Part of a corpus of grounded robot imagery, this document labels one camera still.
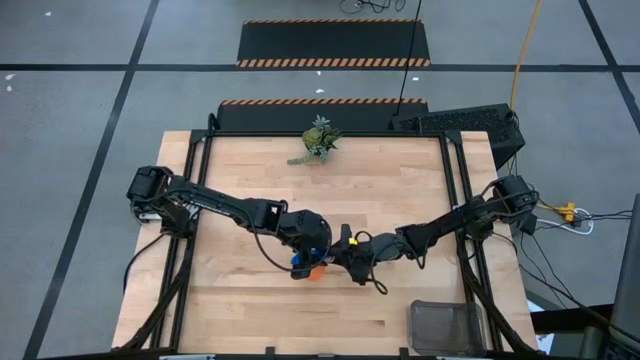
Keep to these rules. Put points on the potted succulent plant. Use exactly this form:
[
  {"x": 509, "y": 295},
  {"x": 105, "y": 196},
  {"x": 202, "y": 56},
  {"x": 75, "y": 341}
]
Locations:
[{"x": 317, "y": 140}]

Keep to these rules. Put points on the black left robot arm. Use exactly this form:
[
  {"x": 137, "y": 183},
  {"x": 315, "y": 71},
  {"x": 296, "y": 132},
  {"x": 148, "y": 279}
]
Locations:
[{"x": 215, "y": 202}]

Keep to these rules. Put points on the black hazard-striped floor mat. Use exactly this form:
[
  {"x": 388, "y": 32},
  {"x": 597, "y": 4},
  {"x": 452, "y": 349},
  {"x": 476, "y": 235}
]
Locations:
[
  {"x": 320, "y": 116},
  {"x": 330, "y": 42}
]

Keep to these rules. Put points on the black screen edge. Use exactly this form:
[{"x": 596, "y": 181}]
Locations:
[{"x": 627, "y": 280}]

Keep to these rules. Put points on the orange measuring cup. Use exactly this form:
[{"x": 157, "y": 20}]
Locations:
[{"x": 316, "y": 273}]

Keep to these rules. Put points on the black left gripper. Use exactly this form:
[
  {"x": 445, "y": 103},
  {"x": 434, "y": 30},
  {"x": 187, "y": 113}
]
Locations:
[{"x": 305, "y": 230}]

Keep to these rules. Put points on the black perforated computer tower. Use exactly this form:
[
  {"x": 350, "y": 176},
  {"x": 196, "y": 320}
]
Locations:
[{"x": 465, "y": 130}]

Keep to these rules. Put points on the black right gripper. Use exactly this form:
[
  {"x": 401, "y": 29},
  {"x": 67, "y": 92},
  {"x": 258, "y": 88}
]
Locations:
[{"x": 370, "y": 250}]

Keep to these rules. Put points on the yellow power plug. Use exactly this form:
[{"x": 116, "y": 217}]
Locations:
[{"x": 566, "y": 212}]

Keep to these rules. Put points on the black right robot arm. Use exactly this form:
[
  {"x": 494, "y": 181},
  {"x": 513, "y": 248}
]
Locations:
[{"x": 465, "y": 215}]

